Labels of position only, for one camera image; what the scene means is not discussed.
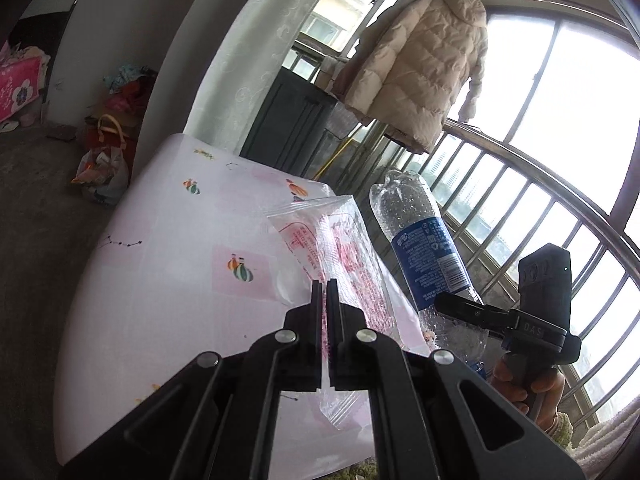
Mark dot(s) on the pink flower-print box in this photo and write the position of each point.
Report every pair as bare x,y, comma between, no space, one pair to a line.
17,87

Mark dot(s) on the white patterned curtain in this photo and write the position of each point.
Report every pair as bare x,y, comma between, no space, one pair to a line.
240,60

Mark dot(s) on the white plastic bag of rubbish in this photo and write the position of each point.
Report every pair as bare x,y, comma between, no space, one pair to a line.
102,177

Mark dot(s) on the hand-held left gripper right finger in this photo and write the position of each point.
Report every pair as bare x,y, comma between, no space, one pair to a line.
334,320

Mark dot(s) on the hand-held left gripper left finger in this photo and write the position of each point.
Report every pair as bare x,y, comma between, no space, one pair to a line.
316,310

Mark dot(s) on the metal window railing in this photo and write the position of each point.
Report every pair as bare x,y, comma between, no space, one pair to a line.
545,220

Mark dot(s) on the yellow stick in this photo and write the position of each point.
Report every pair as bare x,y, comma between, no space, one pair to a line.
332,157

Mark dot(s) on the clear plastic bottle blue label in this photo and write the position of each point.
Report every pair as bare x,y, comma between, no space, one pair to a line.
425,245

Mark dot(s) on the clear zip bag red print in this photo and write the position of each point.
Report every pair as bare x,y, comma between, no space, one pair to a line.
345,250

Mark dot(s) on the dark cabinet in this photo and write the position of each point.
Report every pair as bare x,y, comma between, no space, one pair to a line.
285,120

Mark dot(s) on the beige padded jacket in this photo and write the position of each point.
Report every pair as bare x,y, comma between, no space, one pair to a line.
420,70

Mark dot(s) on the dark flat board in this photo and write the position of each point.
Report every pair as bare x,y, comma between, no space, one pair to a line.
45,30

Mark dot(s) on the person's right hand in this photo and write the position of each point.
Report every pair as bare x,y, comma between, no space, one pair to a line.
547,385

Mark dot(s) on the person's right forearm knit sleeve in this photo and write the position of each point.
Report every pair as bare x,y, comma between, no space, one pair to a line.
600,440

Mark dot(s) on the pile of colourful clothes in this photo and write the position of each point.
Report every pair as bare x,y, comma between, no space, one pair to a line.
130,87

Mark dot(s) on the white balloon-print table cover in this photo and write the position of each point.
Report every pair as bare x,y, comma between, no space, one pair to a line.
175,240

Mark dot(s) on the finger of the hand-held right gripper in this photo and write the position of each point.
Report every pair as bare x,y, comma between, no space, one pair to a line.
465,312

